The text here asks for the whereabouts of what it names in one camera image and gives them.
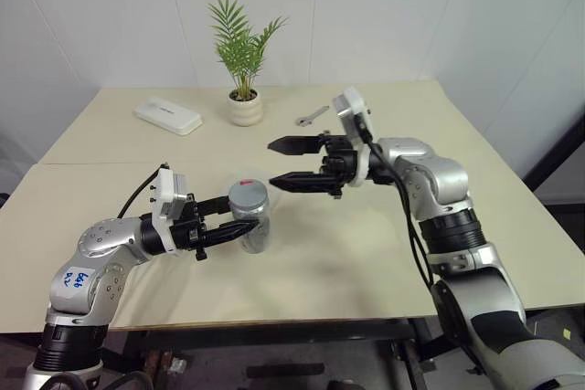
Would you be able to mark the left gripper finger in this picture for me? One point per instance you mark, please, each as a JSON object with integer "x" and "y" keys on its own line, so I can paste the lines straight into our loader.
{"x": 228, "y": 233}
{"x": 215, "y": 205}

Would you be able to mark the small yellow sticky note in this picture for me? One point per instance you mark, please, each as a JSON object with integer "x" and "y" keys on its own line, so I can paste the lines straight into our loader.
{"x": 567, "y": 333}

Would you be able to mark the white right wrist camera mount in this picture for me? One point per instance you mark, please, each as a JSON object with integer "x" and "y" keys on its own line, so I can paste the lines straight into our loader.
{"x": 349, "y": 104}

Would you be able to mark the white ribbed plant pot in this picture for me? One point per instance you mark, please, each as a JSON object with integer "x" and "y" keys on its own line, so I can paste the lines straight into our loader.
{"x": 246, "y": 111}

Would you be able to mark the silver jar lid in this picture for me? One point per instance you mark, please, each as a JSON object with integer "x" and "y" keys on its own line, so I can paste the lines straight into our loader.
{"x": 247, "y": 196}

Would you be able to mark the white flat case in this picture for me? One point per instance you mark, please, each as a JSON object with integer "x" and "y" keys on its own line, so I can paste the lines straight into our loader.
{"x": 166, "y": 115}

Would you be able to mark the black metal stand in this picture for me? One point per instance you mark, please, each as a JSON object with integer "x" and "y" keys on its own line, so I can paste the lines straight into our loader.
{"x": 566, "y": 132}

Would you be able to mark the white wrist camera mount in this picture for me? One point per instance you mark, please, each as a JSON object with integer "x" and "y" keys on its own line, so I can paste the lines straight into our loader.
{"x": 349, "y": 104}
{"x": 163, "y": 193}

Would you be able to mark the black table frame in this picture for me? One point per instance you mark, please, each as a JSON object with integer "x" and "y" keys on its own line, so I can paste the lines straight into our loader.
{"x": 274, "y": 333}

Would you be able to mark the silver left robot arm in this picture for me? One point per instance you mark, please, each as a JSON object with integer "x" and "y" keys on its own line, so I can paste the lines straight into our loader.
{"x": 100, "y": 239}

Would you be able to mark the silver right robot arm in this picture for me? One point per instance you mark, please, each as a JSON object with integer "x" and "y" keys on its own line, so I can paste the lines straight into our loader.
{"x": 439, "y": 180}

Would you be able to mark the silver adjustable wrench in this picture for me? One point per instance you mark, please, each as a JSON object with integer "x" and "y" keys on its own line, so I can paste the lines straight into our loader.
{"x": 312, "y": 115}

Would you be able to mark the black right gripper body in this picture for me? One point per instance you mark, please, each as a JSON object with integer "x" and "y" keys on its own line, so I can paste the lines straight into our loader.
{"x": 340, "y": 161}

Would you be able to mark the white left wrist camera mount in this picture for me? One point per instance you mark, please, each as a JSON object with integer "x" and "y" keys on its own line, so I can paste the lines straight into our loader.
{"x": 163, "y": 193}

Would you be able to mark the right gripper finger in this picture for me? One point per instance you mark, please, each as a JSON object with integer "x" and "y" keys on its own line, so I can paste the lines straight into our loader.
{"x": 304, "y": 182}
{"x": 297, "y": 145}

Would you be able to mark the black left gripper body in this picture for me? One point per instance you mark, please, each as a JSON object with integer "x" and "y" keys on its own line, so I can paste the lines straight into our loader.
{"x": 187, "y": 232}

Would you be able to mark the green palm plant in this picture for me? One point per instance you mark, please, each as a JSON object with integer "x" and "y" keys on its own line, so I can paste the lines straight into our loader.
{"x": 237, "y": 49}

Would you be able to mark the clear jar with grey contents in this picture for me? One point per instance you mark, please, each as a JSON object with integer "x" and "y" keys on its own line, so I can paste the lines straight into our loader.
{"x": 257, "y": 243}

